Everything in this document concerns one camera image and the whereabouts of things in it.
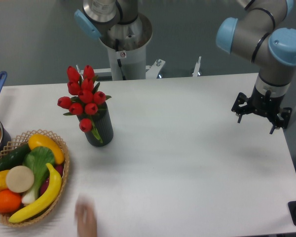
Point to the orange fruit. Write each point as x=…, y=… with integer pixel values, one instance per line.
x=9, y=201

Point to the green bok choy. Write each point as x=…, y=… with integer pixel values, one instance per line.
x=36, y=161

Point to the purple eggplant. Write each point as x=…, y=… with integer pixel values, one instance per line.
x=45, y=184

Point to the dark grey ribbed vase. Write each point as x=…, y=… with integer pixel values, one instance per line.
x=102, y=131

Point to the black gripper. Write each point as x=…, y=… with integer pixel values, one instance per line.
x=265, y=105

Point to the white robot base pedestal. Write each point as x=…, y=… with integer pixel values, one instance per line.
x=122, y=30

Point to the red tulip bouquet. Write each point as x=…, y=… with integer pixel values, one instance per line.
x=86, y=96

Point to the yellow banana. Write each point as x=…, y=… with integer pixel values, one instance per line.
x=39, y=205

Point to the beige round disc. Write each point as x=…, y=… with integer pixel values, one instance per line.
x=19, y=179

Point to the green cucumber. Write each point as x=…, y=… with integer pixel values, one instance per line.
x=14, y=158

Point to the blurred human hand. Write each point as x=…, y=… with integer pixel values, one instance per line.
x=85, y=217

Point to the yellow squash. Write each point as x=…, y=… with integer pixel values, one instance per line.
x=40, y=140

